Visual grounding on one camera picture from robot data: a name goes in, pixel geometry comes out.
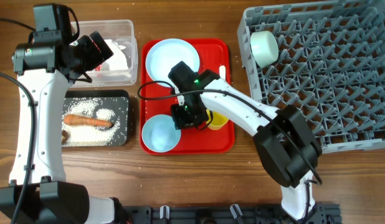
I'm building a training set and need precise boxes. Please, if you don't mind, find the white napkin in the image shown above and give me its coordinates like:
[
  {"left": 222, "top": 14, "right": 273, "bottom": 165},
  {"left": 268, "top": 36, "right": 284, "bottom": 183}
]
[{"left": 101, "top": 39, "right": 129, "bottom": 71}]

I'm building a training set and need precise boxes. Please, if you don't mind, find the light blue rice bowl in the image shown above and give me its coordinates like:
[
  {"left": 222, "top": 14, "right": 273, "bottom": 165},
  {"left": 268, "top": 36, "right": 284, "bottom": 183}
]
[{"left": 141, "top": 114, "right": 181, "bottom": 153}]

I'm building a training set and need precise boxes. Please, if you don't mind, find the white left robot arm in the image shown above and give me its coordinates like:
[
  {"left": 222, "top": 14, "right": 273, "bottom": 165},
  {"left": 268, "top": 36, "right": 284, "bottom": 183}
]
[{"left": 0, "top": 3, "right": 122, "bottom": 223}]

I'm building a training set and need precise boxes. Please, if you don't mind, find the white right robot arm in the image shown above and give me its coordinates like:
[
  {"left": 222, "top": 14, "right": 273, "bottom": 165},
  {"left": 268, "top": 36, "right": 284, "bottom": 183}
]
[{"left": 168, "top": 62, "right": 322, "bottom": 222}]

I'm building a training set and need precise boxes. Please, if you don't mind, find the orange carrot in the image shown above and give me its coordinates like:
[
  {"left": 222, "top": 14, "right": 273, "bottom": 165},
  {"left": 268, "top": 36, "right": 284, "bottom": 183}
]
[{"left": 64, "top": 114, "right": 113, "bottom": 128}]

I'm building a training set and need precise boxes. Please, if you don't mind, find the white rice pile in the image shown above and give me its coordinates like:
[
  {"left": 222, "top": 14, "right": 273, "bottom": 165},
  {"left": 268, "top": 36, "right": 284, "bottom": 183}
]
[{"left": 62, "top": 96, "right": 129, "bottom": 147}]

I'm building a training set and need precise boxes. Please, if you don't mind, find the yellow plastic cup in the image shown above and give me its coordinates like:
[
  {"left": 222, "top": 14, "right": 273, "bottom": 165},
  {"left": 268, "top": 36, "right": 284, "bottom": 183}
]
[{"left": 206, "top": 110, "right": 229, "bottom": 130}]

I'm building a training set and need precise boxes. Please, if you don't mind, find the black tray bin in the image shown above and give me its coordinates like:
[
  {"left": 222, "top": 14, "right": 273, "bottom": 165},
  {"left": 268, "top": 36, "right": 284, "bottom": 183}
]
[{"left": 62, "top": 90, "right": 129, "bottom": 147}]

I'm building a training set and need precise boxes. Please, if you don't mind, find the red plastic tray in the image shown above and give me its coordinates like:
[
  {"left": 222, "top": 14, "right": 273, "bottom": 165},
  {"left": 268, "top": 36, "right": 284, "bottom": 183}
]
[{"left": 140, "top": 37, "right": 235, "bottom": 156}]

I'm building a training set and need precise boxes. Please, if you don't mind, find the green bowl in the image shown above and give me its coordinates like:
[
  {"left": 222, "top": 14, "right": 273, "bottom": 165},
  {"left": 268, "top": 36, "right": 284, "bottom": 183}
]
[{"left": 250, "top": 30, "right": 278, "bottom": 68}]

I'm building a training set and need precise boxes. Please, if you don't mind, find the light blue plate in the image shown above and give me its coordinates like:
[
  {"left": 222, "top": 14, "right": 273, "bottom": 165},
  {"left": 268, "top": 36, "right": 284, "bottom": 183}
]
[{"left": 145, "top": 39, "right": 200, "bottom": 83}]

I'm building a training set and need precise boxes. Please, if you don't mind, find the brown food lump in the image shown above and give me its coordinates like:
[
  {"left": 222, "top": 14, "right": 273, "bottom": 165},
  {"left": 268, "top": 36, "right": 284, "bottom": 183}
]
[{"left": 62, "top": 130, "right": 69, "bottom": 145}]

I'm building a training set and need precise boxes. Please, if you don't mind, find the clear plastic bin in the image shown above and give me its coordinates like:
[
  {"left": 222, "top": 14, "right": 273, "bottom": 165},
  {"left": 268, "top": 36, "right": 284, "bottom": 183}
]
[{"left": 71, "top": 19, "right": 138, "bottom": 88}]

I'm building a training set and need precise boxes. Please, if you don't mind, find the white plastic spoon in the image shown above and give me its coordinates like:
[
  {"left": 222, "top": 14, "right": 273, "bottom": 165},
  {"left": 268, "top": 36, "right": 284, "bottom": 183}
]
[{"left": 219, "top": 65, "right": 226, "bottom": 79}]

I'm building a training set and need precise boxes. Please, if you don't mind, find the grey dishwasher rack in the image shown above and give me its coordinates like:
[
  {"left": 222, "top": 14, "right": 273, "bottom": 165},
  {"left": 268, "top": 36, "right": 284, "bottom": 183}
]
[{"left": 237, "top": 1, "right": 385, "bottom": 153}]

